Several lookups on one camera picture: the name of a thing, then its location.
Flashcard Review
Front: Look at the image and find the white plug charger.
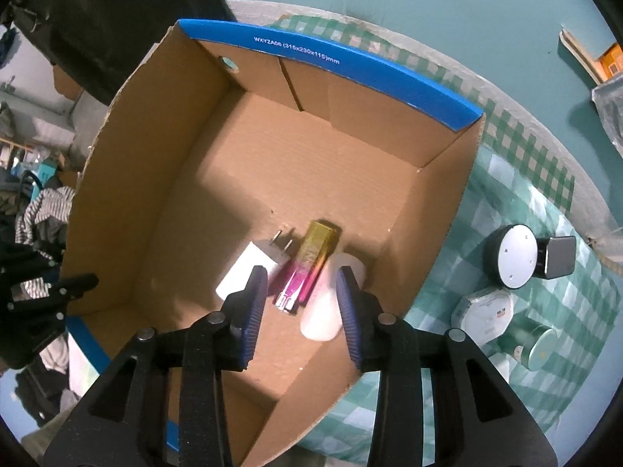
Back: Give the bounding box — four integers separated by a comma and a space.
215, 231, 295, 302

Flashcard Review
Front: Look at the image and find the green checkered tablecloth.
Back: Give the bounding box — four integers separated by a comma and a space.
229, 10, 623, 465

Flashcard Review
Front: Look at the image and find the silver plastic curtain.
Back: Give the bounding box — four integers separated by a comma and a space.
591, 74, 623, 156

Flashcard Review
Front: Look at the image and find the black round speaker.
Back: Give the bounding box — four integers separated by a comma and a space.
482, 224, 537, 289

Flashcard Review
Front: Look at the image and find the wooden window sill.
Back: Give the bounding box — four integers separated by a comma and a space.
560, 26, 607, 86

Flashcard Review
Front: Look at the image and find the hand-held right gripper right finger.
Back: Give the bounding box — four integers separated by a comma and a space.
335, 265, 559, 467

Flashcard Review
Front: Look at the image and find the green metal tin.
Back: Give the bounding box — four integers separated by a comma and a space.
513, 326, 560, 371

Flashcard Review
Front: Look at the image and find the white oval case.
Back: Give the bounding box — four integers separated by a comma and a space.
299, 252, 367, 342

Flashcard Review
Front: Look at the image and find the dark grey power bank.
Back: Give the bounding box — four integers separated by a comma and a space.
534, 236, 576, 280

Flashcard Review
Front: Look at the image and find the pink and gold lighter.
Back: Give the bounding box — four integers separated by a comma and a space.
273, 220, 344, 313

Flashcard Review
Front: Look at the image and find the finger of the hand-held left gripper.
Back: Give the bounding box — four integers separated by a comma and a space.
0, 242, 65, 276
0, 274, 99, 370

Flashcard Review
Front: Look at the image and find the striped cloth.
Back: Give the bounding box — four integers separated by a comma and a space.
14, 187, 76, 263

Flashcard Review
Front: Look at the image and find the cluttered wooden shelf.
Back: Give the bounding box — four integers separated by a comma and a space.
0, 97, 81, 195

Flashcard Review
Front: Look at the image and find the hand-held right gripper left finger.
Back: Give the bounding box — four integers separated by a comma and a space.
43, 264, 269, 467

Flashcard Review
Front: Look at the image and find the blue-rimmed cardboard box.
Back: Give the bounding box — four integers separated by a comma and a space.
61, 18, 487, 467

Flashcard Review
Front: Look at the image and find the white octagonal box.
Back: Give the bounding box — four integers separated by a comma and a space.
451, 288, 515, 344

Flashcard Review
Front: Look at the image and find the black hanging garment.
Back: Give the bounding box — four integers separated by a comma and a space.
10, 0, 234, 105

